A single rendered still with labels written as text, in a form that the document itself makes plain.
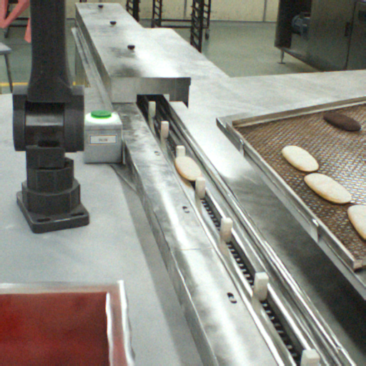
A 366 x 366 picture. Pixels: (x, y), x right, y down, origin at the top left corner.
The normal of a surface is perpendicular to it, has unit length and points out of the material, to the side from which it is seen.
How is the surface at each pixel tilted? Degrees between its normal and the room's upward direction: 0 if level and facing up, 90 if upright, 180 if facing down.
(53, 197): 90
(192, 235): 0
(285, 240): 0
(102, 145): 90
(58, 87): 96
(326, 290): 0
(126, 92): 90
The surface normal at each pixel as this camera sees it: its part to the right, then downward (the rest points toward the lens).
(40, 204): -0.14, 0.38
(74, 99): 0.12, 0.48
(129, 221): 0.05, -0.92
